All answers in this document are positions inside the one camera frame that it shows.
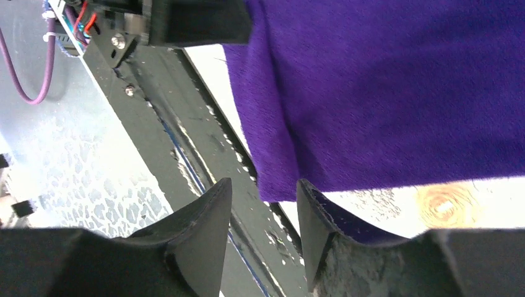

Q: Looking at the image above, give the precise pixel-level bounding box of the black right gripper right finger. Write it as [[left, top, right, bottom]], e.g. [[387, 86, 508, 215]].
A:
[[297, 179, 524, 296]]

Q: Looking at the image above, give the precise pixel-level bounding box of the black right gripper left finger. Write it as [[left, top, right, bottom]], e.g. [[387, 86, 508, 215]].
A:
[[1, 178, 232, 296]]

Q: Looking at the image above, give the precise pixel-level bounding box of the purple towel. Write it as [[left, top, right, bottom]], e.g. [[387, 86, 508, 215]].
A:
[[224, 1, 524, 202]]

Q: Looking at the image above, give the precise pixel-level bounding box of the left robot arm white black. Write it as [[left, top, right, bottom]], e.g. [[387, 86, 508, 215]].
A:
[[88, 0, 252, 48]]

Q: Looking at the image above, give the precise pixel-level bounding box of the floral table cloth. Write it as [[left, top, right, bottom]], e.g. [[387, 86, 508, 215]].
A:
[[188, 45, 524, 239]]

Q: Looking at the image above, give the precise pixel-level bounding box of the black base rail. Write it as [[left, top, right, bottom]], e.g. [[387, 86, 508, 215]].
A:
[[53, 0, 313, 297]]

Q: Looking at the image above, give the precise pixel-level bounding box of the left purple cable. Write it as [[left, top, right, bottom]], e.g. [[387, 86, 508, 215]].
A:
[[0, 0, 79, 106]]

